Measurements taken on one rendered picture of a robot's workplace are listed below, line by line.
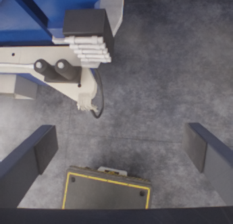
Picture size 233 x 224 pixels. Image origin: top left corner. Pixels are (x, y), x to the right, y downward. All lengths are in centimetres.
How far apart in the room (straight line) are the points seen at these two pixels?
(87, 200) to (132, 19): 177
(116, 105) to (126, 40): 70
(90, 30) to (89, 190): 117
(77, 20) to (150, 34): 129
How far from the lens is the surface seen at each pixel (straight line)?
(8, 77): 158
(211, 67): 189
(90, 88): 91
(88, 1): 79
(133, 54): 182
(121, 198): 144
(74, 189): 151
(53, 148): 17
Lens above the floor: 166
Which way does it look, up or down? 79 degrees down
